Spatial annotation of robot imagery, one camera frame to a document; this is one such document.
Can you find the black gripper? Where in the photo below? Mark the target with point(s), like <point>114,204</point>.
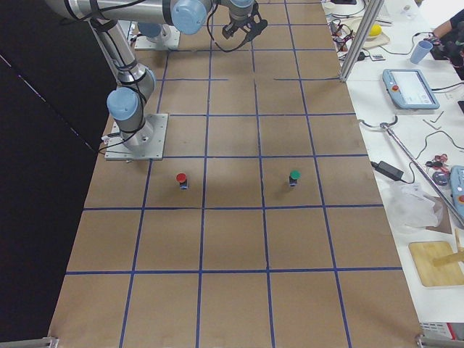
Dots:
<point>235,24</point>

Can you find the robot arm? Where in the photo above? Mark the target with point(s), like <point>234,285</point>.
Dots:
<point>155,33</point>
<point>135,81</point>

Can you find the green push button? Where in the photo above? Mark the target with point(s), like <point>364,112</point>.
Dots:
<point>294,176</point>

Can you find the red push button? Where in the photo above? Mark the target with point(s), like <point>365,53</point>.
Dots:
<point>182,180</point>

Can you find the yellow ball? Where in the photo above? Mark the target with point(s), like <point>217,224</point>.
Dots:
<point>375,31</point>

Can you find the metal rod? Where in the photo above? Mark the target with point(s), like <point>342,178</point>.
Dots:
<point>388,128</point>

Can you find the teach pendant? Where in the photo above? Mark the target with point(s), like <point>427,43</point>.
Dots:
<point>408,89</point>
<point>456,185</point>

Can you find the blue paper cup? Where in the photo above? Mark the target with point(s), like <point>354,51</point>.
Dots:
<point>420,51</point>

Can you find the black power adapter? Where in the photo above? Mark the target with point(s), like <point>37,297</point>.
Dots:
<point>387,170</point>

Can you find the clear plastic bag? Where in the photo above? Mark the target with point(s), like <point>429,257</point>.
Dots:
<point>409,207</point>

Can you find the wooden cutting board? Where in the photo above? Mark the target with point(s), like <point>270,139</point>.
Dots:
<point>437,264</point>

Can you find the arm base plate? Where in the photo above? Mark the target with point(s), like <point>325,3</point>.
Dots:
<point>147,144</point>
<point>141,43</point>

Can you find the aluminium frame post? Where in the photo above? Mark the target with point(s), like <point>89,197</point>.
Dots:
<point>371,12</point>

